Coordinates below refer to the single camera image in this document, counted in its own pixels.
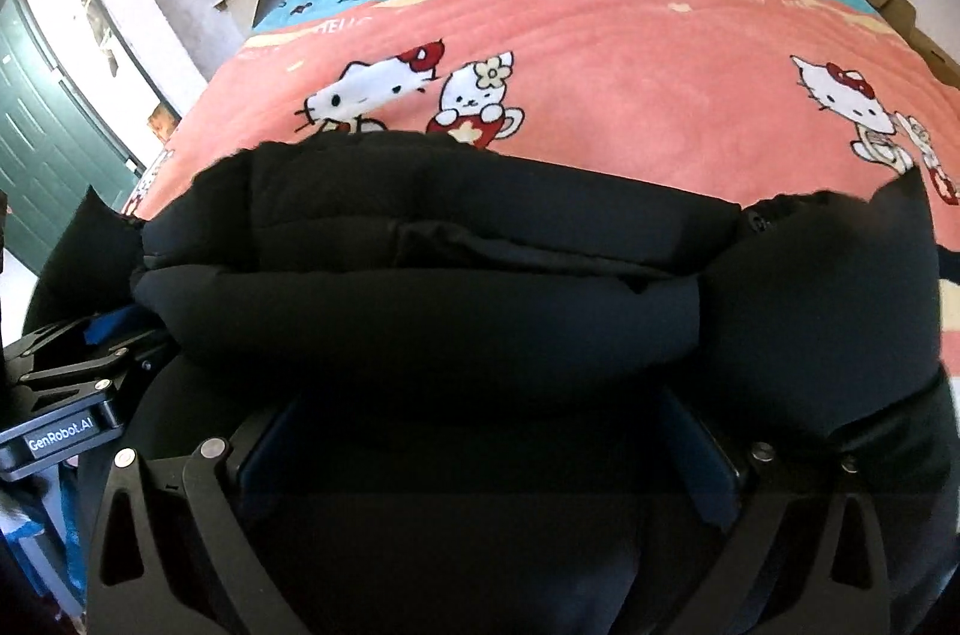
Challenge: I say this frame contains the dark green door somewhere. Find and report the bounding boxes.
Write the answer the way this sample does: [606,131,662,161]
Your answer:
[0,0,143,272]

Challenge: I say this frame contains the dark navy puffer jacket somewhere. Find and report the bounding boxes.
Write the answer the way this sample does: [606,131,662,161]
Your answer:
[3,133,958,633]

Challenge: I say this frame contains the pink striped cartoon blanket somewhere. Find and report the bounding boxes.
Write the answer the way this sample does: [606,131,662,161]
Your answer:
[122,0,960,373]

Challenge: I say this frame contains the brown cardboard beside bed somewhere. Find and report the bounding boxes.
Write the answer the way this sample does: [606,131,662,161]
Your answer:
[866,0,960,89]

